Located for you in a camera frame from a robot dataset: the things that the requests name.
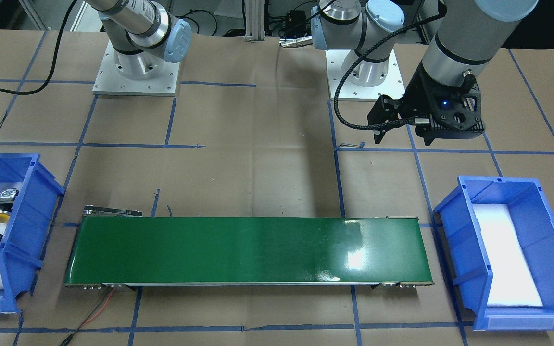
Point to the left-side silver robot arm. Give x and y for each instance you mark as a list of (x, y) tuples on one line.
[(469, 36)]

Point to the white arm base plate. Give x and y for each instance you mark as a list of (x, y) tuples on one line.
[(368, 80)]

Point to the yellow push button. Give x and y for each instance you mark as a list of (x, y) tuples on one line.
[(7, 199)]

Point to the green conveyor belt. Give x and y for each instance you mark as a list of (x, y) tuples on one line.
[(194, 251)]

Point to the aluminium frame post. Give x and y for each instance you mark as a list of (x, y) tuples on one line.
[(255, 19)]

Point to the right-side silver robot arm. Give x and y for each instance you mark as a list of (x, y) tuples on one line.
[(149, 44)]

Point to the left-side black gripper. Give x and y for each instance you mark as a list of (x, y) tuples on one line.
[(420, 93)]

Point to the side blue plastic bin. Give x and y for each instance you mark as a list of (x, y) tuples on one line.
[(29, 193), (534, 223)]

